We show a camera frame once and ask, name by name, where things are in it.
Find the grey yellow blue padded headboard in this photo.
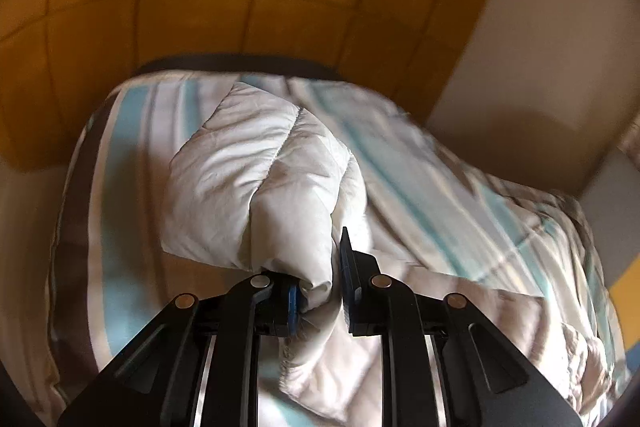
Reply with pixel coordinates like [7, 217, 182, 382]
[582, 177, 640, 343]

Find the white quilted jacket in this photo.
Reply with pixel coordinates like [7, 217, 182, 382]
[160, 79, 386, 427]

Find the dark bed frame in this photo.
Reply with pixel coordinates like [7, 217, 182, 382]
[132, 53, 351, 82]

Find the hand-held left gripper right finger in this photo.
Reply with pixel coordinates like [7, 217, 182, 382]
[339, 227, 583, 427]

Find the striped bed cover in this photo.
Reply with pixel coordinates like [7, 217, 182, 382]
[45, 69, 628, 427]

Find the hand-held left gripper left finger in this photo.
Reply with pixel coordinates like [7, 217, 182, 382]
[57, 272, 307, 427]

